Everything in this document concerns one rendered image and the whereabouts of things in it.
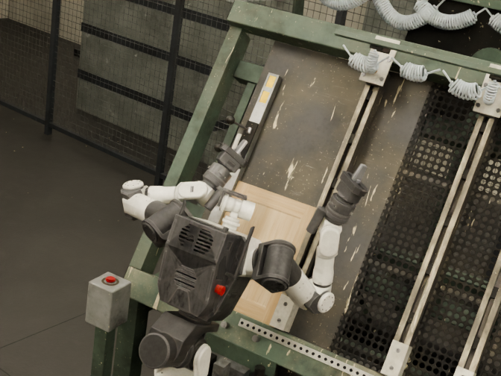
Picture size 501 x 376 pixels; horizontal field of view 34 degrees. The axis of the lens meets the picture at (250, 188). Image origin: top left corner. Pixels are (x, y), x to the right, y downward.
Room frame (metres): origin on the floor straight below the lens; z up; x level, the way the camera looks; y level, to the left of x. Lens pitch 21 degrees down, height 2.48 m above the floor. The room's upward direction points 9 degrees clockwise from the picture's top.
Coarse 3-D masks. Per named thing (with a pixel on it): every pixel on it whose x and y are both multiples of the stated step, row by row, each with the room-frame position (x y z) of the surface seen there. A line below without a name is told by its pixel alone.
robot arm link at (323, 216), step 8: (320, 208) 2.55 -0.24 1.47; (328, 208) 2.54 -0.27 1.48; (312, 216) 2.56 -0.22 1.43; (320, 216) 2.54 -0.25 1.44; (328, 216) 2.53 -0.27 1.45; (336, 216) 2.52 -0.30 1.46; (312, 224) 2.54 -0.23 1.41; (320, 224) 2.56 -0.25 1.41; (328, 224) 2.53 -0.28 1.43; (336, 224) 2.53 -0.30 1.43; (312, 232) 2.54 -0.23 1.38; (320, 232) 2.53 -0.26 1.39
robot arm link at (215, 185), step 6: (204, 174) 2.85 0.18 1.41; (210, 174) 2.83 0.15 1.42; (204, 180) 2.83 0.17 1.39; (210, 180) 2.81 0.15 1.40; (216, 180) 2.82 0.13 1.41; (210, 186) 2.82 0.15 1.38; (216, 186) 2.82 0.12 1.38; (222, 186) 2.83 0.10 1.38; (210, 192) 2.80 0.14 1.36; (216, 192) 2.80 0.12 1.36; (204, 198) 2.79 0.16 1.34; (210, 198) 2.80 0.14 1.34; (216, 198) 2.79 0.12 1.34; (204, 204) 2.79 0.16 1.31; (210, 204) 2.78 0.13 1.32; (210, 210) 2.78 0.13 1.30
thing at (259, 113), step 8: (280, 80) 3.32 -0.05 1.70; (264, 88) 3.28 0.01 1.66; (272, 88) 3.27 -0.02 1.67; (272, 96) 3.27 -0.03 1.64; (256, 104) 3.25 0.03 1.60; (264, 104) 3.24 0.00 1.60; (256, 112) 3.23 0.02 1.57; (264, 112) 3.22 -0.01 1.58; (256, 120) 3.21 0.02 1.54; (264, 120) 3.24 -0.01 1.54; (256, 136) 3.20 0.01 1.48; (248, 152) 3.15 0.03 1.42; (232, 176) 3.10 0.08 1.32; (240, 176) 3.12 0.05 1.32; (232, 184) 3.08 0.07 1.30; (216, 208) 3.04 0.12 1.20; (216, 216) 3.02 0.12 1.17
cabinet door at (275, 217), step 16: (240, 192) 3.07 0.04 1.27; (256, 192) 3.05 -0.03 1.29; (272, 192) 3.03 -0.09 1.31; (256, 208) 3.02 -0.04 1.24; (272, 208) 3.00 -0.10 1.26; (288, 208) 2.98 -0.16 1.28; (304, 208) 2.96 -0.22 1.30; (240, 224) 3.00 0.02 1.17; (256, 224) 2.98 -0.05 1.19; (272, 224) 2.96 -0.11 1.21; (288, 224) 2.94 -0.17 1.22; (304, 224) 2.92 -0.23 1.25; (288, 240) 2.91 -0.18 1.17; (256, 288) 2.83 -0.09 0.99; (240, 304) 2.81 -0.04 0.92; (256, 304) 2.79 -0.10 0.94; (272, 304) 2.77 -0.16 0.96
